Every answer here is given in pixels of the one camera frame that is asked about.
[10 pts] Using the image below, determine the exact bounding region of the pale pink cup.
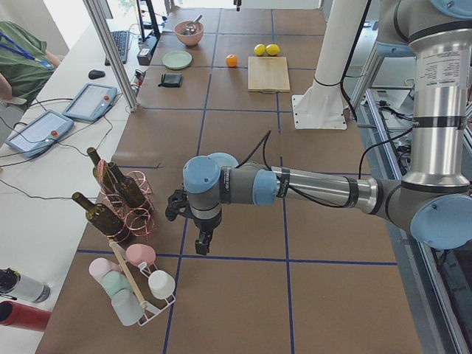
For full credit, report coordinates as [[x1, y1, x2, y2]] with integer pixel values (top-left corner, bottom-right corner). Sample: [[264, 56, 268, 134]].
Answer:
[[88, 257, 121, 284]]

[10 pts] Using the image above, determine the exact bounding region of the light green plate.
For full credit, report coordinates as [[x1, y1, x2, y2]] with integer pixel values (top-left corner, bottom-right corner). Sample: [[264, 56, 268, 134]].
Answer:
[[162, 51, 192, 70]]

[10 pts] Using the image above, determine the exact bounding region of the orange fruit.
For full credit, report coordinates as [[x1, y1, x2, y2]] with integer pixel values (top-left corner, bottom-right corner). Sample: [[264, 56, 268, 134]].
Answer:
[[226, 54, 238, 68]]

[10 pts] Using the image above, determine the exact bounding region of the white wire cup rack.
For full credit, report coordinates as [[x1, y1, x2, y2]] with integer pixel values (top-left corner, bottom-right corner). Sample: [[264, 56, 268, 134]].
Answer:
[[124, 254, 176, 326]]

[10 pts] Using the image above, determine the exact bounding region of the dark glass bottle lower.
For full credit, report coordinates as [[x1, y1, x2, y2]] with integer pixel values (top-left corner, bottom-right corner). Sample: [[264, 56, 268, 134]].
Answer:
[[72, 192, 130, 242]]

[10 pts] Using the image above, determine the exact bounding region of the wooden stick handle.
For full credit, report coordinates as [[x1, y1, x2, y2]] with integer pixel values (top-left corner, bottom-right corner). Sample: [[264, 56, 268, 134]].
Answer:
[[109, 241, 148, 310]]

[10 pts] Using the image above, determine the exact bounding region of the aluminium frame post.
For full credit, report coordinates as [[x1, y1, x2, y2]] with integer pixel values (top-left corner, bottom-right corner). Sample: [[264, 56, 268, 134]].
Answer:
[[83, 0, 139, 112]]

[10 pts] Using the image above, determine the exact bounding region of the mint green cup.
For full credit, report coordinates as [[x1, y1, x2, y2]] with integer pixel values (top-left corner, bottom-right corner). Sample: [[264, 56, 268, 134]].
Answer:
[[100, 271, 133, 298]]

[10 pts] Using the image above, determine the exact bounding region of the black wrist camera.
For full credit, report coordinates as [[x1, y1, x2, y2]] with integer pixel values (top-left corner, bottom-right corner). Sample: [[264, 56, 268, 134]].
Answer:
[[165, 189, 192, 221]]

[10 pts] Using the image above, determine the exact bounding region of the teach pendant far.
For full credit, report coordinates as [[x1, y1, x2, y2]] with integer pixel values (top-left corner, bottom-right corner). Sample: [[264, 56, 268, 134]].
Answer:
[[63, 83, 117, 122]]

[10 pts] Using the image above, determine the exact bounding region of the black keyboard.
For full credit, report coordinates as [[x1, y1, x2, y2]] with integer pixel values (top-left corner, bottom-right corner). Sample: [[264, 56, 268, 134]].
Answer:
[[110, 30, 131, 64]]

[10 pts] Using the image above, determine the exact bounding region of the person in green shirt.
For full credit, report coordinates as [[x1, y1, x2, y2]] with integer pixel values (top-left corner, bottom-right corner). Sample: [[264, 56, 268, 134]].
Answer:
[[1, 21, 60, 110]]

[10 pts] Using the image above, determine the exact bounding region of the dark grey folded cloth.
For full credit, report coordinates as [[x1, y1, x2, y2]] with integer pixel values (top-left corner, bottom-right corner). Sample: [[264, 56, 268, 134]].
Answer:
[[158, 73, 183, 88]]

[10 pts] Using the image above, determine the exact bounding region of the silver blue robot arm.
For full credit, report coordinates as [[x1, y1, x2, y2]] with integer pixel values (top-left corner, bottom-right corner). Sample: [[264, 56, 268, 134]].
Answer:
[[182, 1, 471, 254]]

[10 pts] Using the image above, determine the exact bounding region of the yellow lemon near board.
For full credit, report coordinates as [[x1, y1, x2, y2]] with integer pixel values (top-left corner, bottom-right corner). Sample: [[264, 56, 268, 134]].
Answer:
[[254, 44, 266, 56]]

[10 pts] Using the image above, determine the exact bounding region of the silver water bottle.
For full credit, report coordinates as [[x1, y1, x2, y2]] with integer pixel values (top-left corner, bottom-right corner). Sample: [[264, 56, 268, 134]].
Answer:
[[1, 268, 50, 303]]

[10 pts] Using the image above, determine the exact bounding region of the teach pendant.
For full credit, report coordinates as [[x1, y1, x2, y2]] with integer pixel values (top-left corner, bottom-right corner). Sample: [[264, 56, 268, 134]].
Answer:
[[6, 110, 74, 158], [63, 83, 117, 122]]

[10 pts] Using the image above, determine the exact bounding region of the wooden cutting board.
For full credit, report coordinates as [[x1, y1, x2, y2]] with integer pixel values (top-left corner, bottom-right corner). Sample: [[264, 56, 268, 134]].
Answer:
[[248, 56, 291, 92]]

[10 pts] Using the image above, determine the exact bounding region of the dark glass bottle upper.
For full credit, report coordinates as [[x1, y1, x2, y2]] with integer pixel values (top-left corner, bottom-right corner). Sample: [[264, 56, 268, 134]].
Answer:
[[86, 147, 115, 194]]

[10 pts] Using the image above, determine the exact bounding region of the white camera stand column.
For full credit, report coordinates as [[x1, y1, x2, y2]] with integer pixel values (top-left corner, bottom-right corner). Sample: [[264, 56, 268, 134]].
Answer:
[[292, 0, 369, 130]]

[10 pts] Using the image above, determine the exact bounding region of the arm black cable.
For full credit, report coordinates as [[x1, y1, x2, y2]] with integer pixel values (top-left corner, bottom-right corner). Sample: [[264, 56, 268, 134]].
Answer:
[[239, 129, 414, 209]]

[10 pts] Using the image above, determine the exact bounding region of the red cylinder bottle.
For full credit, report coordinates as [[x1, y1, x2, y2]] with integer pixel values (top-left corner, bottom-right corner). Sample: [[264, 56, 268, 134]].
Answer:
[[1, 301, 52, 332]]

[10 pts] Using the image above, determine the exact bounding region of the black computer mouse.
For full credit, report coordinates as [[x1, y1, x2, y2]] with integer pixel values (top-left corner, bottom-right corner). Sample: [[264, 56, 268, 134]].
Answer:
[[88, 69, 105, 80]]

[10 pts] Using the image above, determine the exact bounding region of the pink bowl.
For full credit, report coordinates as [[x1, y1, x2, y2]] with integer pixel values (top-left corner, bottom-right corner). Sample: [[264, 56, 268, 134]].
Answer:
[[174, 21, 204, 46]]

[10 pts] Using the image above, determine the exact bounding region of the white cup on rack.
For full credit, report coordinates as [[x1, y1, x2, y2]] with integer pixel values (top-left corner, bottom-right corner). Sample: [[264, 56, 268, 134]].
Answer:
[[148, 270, 176, 299]]

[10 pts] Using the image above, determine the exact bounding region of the copper wire bottle rack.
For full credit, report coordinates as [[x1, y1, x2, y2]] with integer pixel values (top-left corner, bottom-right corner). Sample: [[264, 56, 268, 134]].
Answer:
[[92, 159, 156, 240]]

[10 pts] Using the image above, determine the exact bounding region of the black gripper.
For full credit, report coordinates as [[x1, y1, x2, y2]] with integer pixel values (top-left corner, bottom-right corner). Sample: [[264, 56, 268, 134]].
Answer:
[[193, 215, 222, 255]]

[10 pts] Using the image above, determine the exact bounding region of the metal scoop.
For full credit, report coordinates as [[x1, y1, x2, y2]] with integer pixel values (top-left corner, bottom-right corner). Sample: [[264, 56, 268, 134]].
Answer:
[[181, 13, 203, 35]]

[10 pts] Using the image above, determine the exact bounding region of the teach pendant near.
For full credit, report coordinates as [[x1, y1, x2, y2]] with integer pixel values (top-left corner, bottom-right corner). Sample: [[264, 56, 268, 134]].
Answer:
[[6, 110, 74, 158]]

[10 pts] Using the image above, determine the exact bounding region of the pale grey cup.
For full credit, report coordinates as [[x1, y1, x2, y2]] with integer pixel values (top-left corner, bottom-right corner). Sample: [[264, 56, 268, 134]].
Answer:
[[111, 289, 144, 326]]

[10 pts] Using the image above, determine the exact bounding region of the pink cup on rack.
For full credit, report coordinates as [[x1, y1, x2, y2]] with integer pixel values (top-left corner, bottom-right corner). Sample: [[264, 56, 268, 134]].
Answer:
[[125, 243, 156, 266]]

